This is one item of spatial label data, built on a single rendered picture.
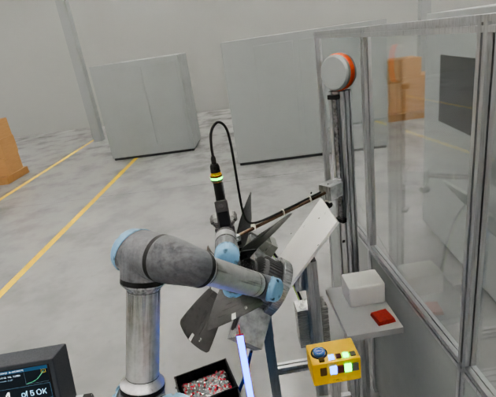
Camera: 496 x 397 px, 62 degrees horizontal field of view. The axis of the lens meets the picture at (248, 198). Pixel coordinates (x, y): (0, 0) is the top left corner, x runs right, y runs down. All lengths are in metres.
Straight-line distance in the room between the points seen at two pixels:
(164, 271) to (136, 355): 0.26
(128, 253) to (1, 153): 8.66
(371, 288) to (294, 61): 5.40
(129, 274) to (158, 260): 0.11
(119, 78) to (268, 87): 3.33
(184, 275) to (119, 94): 8.16
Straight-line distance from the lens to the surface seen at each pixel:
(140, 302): 1.09
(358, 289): 1.98
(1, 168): 9.70
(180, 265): 0.97
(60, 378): 1.52
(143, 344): 1.13
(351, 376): 1.52
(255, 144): 7.19
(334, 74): 1.91
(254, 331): 1.74
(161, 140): 8.99
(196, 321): 1.84
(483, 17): 1.20
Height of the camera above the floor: 2.08
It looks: 21 degrees down
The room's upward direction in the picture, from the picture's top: 8 degrees counter-clockwise
